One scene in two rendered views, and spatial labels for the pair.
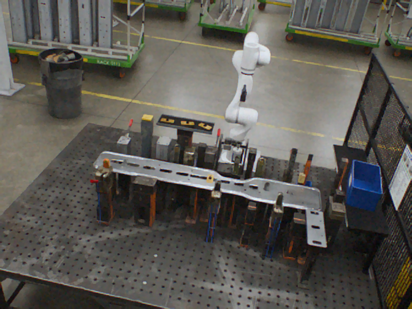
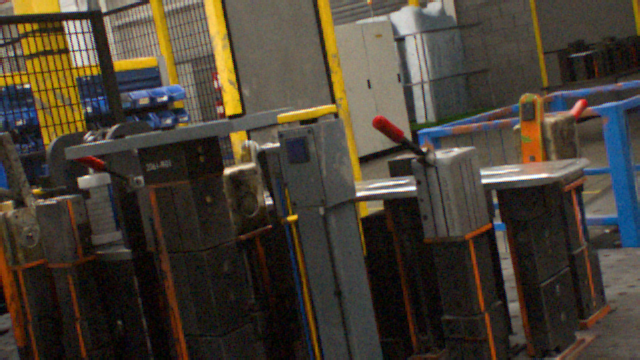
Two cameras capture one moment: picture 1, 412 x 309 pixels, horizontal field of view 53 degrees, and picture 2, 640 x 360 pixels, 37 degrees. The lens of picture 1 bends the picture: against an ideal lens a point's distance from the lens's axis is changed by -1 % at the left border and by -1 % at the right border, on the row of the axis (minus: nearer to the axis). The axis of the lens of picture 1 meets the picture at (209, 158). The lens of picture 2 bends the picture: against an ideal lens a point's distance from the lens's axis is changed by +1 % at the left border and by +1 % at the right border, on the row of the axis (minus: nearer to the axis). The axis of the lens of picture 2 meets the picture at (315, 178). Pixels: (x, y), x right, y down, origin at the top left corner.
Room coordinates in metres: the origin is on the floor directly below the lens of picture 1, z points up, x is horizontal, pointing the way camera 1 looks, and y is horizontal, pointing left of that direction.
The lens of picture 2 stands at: (3.48, 1.14, 1.19)
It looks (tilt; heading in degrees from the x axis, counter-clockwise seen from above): 5 degrees down; 213
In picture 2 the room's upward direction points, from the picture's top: 11 degrees counter-clockwise
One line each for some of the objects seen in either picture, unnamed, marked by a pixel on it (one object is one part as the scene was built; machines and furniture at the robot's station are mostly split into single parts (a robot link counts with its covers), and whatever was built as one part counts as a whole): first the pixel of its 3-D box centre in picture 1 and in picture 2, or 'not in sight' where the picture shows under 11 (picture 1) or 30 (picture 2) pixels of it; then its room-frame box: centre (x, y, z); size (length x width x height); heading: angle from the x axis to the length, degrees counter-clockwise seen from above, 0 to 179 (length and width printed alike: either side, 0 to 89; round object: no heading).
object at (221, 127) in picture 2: (186, 124); (175, 134); (2.38, 0.18, 1.16); 0.37 x 0.14 x 0.02; 85
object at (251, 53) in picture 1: (251, 56); not in sight; (2.26, -0.16, 1.70); 0.09 x 0.08 x 0.13; 87
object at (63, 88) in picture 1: (63, 84); not in sight; (4.43, 1.82, 0.36); 0.54 x 0.50 x 0.73; 173
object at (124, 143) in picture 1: (124, 163); (464, 273); (2.24, 0.55, 0.88); 0.11 x 0.10 x 0.36; 175
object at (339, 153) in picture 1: (356, 184); not in sight; (2.14, -0.93, 1.02); 0.90 x 0.22 x 0.03; 175
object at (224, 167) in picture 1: (229, 170); (126, 255); (2.22, -0.14, 0.94); 0.18 x 0.13 x 0.49; 85
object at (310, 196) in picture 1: (206, 179); (243, 200); (2.02, 0.00, 1.00); 1.38 x 0.22 x 0.02; 85
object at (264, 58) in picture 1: (256, 51); not in sight; (2.37, -0.19, 1.69); 0.30 x 0.16 x 0.09; 177
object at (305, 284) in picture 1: (309, 262); not in sight; (1.59, -0.60, 0.84); 0.11 x 0.06 x 0.29; 175
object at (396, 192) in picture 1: (403, 178); not in sight; (1.83, -1.03, 1.30); 0.23 x 0.02 x 0.31; 175
